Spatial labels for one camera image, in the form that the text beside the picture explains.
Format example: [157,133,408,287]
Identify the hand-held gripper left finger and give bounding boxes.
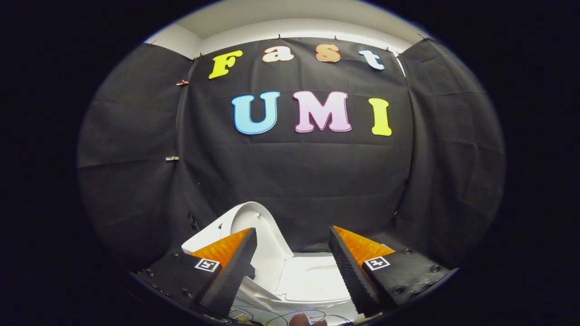
[136,227,258,320]

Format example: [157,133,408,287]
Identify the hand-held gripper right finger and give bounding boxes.
[328,225,451,317]

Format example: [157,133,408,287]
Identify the white toilet lid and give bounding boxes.
[217,201,296,295]

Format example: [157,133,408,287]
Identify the white toilet bowl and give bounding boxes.
[232,275,363,324]

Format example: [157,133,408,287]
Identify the white toilet seat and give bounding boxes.
[275,254,354,304]

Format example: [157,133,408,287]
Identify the white toilet tank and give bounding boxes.
[181,216,227,255]

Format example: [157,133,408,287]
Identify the black backdrop cloth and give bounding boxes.
[77,36,506,272]

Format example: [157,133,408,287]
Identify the thin black cable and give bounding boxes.
[228,306,358,326]

